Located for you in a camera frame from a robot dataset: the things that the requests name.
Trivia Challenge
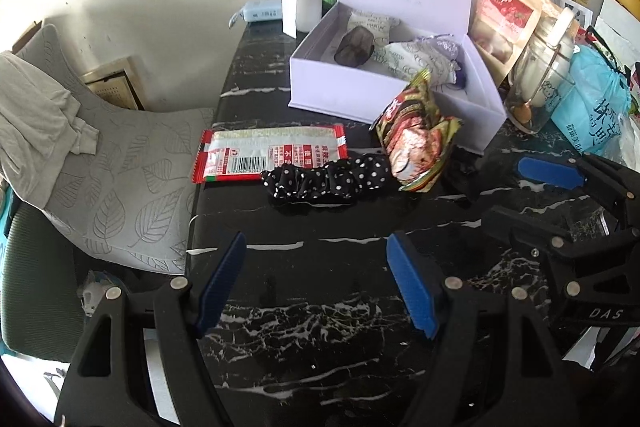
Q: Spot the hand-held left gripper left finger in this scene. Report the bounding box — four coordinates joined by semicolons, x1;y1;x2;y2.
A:
54;232;247;427

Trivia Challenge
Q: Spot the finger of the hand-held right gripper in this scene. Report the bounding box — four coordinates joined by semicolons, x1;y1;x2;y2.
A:
481;204;640;280
517;153;640;228

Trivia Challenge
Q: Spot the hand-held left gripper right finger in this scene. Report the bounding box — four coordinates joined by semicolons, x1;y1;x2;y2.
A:
386;231;581;427

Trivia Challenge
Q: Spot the red white snack packet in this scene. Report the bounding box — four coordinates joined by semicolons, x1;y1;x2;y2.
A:
192;124;348;184

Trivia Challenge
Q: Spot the black polka dot scrunchie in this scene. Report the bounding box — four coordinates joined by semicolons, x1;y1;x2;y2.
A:
261;155;392;208

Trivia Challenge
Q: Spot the brown green cereal packet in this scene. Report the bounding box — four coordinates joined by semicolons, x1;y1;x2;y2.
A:
370;69;463;194

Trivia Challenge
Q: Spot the purple sachet pouch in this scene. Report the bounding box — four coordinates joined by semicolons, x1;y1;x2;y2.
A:
414;33;468;90

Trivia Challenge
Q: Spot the white printed snack packet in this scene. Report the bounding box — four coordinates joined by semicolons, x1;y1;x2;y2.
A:
347;9;401;48
377;39;461;88

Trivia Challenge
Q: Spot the blue plastic bag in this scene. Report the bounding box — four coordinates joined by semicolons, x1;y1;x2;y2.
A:
550;44;633;162

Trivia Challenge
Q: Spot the glass jar with white lid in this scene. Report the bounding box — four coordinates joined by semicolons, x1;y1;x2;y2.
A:
505;7;581;135

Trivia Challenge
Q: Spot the grey leaf pattern pillow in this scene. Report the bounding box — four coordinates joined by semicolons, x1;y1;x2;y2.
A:
15;24;216;275

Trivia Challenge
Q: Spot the red dried fruit pouch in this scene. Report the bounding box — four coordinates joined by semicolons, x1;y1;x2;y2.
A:
470;0;543;85

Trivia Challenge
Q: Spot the white paper bag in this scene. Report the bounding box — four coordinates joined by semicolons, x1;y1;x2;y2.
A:
595;0;640;58

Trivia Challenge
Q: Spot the brown kraft pouch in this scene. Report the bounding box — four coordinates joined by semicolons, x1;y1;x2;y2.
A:
525;0;576;38

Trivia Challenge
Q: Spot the green office chair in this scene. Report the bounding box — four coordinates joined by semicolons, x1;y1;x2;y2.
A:
0;202;86;363

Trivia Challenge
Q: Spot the grey garment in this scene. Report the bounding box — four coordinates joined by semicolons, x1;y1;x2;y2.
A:
0;51;101;208

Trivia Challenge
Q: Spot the light blue device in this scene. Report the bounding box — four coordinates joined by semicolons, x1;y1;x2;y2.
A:
230;0;283;28

